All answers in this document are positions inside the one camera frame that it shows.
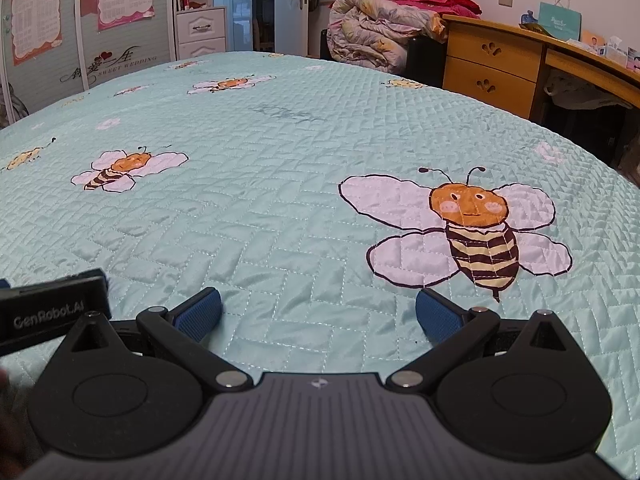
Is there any orange bordered wall poster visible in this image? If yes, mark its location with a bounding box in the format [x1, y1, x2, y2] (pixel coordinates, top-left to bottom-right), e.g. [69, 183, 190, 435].
[11, 0, 63, 66]

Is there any sliding door wardrobe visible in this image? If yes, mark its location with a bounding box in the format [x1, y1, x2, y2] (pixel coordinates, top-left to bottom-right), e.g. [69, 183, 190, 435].
[0, 0, 177, 128]

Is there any white drawer cabinet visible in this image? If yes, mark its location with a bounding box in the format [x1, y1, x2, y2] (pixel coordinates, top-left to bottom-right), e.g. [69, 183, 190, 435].
[175, 5, 229, 60]

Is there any wooden desk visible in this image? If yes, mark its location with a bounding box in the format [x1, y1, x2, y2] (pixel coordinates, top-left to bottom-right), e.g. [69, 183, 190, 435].
[442, 13, 640, 171]

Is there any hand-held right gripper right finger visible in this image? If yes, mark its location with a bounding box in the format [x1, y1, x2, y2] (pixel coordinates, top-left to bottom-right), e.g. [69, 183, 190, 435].
[385, 287, 582, 394]

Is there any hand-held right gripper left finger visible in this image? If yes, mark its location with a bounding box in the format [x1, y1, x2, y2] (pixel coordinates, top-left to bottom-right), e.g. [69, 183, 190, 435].
[63, 287, 253, 391]

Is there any bee printed quilt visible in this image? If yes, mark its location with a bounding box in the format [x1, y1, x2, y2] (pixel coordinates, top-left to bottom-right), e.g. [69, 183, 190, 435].
[0, 51, 640, 463]

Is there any tissue box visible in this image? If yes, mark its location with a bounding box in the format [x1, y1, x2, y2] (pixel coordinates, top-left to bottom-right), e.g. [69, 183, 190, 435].
[597, 35, 629, 66]

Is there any white door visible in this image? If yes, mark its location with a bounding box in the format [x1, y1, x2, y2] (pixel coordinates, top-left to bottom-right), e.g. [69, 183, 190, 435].
[273, 0, 310, 59]

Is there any white plastic bag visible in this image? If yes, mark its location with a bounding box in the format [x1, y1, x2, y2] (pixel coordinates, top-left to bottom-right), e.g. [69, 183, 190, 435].
[543, 72, 609, 109]

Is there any floral folded comforter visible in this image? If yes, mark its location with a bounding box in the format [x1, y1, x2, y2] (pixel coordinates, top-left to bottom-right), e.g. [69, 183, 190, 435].
[327, 0, 449, 74]

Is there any teal paper bag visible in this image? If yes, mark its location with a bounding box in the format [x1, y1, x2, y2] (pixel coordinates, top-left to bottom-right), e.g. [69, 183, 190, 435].
[537, 0, 583, 41]

